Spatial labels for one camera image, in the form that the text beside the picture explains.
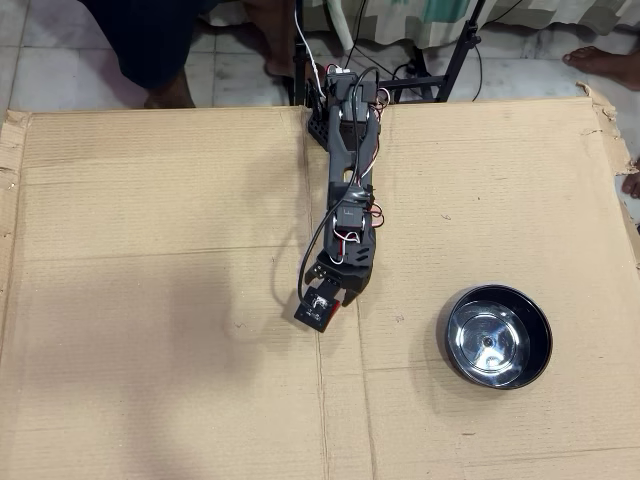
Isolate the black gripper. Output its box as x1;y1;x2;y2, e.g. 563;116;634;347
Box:
303;227;378;308

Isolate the black perforated arm base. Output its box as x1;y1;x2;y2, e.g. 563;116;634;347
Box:
304;78;335;150

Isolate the black glossy bowl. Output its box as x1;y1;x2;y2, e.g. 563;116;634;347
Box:
436;284;554;390

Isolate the brown cardboard sheet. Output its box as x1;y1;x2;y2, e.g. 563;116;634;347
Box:
0;81;640;480

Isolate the black metal stand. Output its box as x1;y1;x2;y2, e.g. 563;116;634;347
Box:
292;0;489;106

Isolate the bare person leg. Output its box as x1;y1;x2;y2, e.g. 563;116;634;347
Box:
241;0;302;82

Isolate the white bed leg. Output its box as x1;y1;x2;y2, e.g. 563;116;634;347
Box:
327;0;355;54

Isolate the person leg in dark shorts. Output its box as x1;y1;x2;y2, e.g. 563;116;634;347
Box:
82;0;224;109

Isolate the green patterned bed sheet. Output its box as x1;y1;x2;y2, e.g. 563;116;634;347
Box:
199;0;640;51

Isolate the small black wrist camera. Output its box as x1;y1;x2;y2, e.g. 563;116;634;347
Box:
293;285;342;335

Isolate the white cable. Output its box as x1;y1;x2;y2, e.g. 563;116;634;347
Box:
293;0;326;96

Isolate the thin black floor cable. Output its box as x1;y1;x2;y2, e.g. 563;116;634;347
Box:
470;47;485;102

